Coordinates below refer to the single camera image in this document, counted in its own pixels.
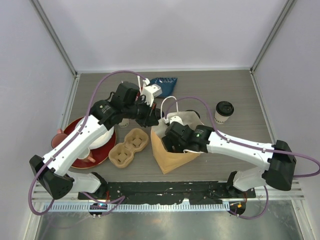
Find pink mug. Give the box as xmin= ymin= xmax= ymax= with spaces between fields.
xmin=51 ymin=128 xmax=68 ymax=149

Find stack of white paper cups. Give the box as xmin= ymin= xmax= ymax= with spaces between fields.
xmin=118 ymin=118 xmax=130 ymax=128

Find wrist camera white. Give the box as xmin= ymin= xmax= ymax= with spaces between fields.
xmin=141 ymin=78 xmax=162 ymax=107
xmin=164 ymin=115 xmax=184 ymax=126

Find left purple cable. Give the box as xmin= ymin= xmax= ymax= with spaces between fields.
xmin=27 ymin=70 xmax=151 ymax=218

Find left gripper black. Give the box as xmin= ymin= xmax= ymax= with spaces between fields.
xmin=123 ymin=96 xmax=160 ymax=128

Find white paper plates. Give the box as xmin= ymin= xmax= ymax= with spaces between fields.
xmin=72 ymin=115 xmax=114 ymax=150

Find brown pulp cup carrier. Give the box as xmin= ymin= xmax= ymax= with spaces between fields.
xmin=108 ymin=128 xmax=149 ymax=169

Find blue ceramic leaf dish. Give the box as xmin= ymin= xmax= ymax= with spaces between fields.
xmin=150 ymin=77 xmax=178 ymax=98

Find red round tray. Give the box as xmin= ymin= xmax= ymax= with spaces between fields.
xmin=71 ymin=131 xmax=117 ymax=169

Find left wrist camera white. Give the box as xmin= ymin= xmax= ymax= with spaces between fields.
xmin=141 ymin=78 xmax=162 ymax=107

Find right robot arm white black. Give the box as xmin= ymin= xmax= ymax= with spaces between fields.
xmin=162 ymin=121 xmax=297 ymax=198

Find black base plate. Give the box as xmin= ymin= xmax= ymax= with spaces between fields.
xmin=77 ymin=180 xmax=256 ymax=205

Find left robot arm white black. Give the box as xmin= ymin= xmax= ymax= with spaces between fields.
xmin=29 ymin=82 xmax=162 ymax=200

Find red straw holder cup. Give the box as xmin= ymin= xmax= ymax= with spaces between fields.
xmin=135 ymin=91 xmax=141 ymax=101

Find white slotted cable duct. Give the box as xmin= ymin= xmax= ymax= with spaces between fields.
xmin=50 ymin=201 xmax=230 ymax=213

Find brown paper bag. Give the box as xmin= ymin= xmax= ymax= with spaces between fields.
xmin=150 ymin=102 xmax=203 ymax=174

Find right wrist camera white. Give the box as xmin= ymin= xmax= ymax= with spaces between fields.
xmin=164 ymin=115 xmax=184 ymax=126

